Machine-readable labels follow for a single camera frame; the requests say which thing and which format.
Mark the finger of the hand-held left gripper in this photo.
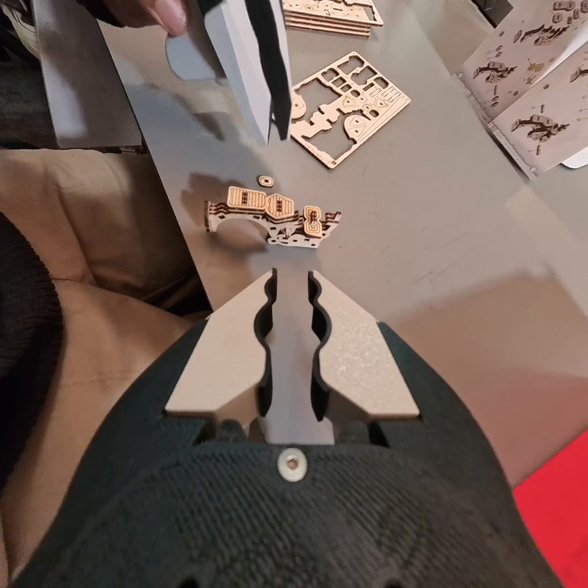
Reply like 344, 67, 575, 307
264, 0, 294, 141
202, 0, 284, 147

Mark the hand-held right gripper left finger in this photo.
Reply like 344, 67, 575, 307
164, 268, 278, 423

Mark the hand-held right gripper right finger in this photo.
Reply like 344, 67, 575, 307
307, 270, 422, 423

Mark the wooden model assembly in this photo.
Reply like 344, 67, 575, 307
204, 186, 343, 249

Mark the person's left forearm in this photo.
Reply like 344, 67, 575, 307
76, 0, 152, 27

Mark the grey desk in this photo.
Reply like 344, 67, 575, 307
98, 0, 588, 488

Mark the person's left hand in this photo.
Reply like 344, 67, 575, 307
133, 0, 190, 36

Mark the stack of wooden puzzle sheets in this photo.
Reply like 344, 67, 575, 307
279, 0, 385, 37

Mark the punched wooden puzzle sheet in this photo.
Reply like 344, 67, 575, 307
288, 51, 411, 170

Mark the grey metal panel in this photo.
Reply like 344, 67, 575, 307
31, 0, 144, 149

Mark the black knit sweater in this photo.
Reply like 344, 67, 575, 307
0, 212, 64, 499

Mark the red plastic bin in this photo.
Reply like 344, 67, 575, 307
511, 426, 588, 588

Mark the white instruction booklet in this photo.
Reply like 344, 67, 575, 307
458, 0, 588, 181

